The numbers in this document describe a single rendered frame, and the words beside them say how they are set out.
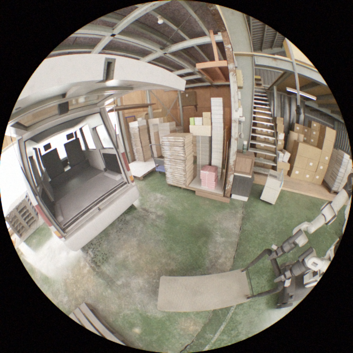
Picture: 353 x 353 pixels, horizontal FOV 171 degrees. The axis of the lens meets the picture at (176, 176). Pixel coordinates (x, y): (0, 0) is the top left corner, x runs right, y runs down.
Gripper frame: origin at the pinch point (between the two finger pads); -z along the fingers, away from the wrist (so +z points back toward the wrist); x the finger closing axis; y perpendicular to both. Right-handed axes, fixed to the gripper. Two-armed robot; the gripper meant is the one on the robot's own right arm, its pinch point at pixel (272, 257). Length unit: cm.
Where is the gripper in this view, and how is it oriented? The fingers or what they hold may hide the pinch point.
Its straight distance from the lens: 93.5
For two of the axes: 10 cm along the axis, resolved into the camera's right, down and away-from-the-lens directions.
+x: -9.1, -3.8, -1.8
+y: -0.3, 5.0, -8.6
